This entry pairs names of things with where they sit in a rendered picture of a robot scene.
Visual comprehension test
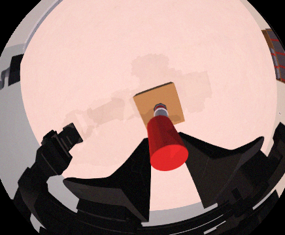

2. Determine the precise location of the tan square block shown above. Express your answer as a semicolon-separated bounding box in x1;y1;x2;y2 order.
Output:
133;82;185;128

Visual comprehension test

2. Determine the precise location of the red marker cap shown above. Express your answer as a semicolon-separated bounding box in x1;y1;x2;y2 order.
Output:
147;115;189;172

